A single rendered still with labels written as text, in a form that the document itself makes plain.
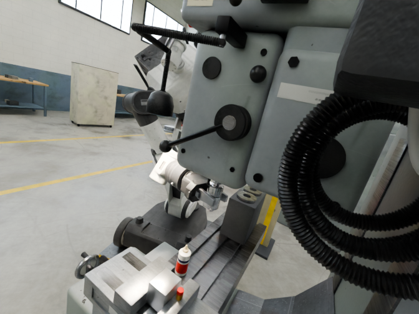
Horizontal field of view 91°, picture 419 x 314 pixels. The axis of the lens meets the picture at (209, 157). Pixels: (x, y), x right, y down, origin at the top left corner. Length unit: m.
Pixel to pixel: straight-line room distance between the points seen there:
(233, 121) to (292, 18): 0.19
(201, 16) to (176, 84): 0.47
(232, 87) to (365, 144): 0.24
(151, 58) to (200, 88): 0.59
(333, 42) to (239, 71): 0.16
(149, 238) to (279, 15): 1.31
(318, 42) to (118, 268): 0.70
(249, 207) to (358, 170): 0.59
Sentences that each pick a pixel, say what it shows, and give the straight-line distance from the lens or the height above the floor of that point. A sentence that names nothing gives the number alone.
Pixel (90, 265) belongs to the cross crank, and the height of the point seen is 0.62.
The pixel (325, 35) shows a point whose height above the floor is 1.62.
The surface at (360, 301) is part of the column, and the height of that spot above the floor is 1.19.
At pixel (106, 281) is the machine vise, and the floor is 0.99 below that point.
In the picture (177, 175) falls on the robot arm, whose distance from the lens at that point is 0.63.
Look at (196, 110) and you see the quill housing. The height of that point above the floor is 1.46.
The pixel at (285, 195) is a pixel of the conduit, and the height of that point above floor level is 1.41.
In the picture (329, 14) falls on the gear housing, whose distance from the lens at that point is 0.41.
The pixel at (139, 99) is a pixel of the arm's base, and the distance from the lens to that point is 0.90.
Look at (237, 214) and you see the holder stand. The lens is 0.94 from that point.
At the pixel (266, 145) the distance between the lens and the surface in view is 0.39.
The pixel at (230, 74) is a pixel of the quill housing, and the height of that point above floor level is 1.54.
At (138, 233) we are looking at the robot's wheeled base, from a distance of 1.47.
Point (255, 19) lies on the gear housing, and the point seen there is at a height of 1.64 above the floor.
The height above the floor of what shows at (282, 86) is 1.54.
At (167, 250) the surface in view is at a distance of 0.99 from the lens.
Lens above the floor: 1.49
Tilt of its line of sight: 16 degrees down
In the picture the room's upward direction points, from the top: 13 degrees clockwise
